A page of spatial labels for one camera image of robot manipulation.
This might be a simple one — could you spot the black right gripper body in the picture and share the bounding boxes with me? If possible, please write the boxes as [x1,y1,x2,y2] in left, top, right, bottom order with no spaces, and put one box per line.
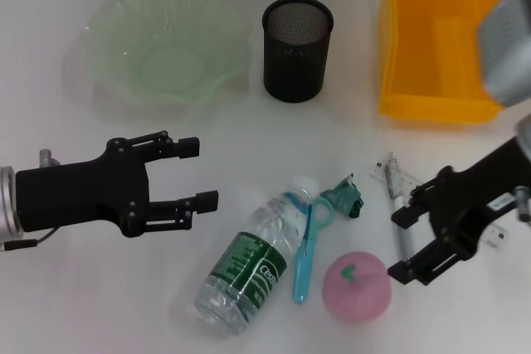
[430,136,531,261]

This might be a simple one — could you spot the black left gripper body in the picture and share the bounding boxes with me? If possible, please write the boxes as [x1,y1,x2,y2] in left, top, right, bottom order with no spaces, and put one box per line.
[14,138,151,240]

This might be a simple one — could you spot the pink plush peach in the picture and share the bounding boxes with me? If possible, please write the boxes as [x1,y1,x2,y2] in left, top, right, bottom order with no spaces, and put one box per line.
[322,250,393,322]

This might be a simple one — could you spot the clear green-label water bottle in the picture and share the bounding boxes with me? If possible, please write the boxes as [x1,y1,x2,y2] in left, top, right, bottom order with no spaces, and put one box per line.
[193,174,322,337]

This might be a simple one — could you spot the transparent plastic ruler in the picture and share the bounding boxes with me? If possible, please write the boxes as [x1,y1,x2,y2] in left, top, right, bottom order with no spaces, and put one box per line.
[369,158,509,250]

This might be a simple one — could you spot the grey white ballpoint pen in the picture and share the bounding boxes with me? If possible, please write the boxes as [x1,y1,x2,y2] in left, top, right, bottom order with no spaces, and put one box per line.
[382,152,417,263]

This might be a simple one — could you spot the light blue scissors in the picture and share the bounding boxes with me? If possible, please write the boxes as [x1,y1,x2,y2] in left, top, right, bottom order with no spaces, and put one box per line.
[292,196,335,305]

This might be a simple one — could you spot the black mesh pen holder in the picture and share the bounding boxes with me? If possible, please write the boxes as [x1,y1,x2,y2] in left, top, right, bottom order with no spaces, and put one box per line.
[261,0,335,104]

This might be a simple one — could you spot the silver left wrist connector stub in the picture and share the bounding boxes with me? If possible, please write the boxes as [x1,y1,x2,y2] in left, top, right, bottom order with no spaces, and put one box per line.
[38,148,64,169]

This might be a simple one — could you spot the translucent green ruffled bowl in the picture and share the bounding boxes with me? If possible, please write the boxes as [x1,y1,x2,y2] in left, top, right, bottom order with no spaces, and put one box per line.
[80,0,254,118]

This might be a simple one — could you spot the yellow plastic bin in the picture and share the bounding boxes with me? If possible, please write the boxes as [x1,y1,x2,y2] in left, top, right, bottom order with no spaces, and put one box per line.
[377,0,509,125]

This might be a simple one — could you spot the right wrist cable with plugs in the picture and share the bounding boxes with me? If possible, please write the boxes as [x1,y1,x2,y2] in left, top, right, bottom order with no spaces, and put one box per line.
[514,185,531,223]

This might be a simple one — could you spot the left wrist cable with plug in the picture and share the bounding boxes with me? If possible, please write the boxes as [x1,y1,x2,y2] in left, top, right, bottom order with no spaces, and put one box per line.
[0,225,58,253]

